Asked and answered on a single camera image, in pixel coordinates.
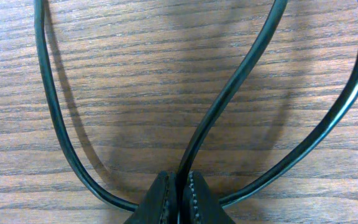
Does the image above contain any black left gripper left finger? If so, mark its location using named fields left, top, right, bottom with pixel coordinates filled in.
left=124, top=171, right=178, bottom=224

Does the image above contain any black USB cable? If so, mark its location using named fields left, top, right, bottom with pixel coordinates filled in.
left=33, top=0, right=358, bottom=214

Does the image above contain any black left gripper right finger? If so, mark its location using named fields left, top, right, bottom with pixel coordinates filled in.
left=181, top=171, right=235, bottom=224

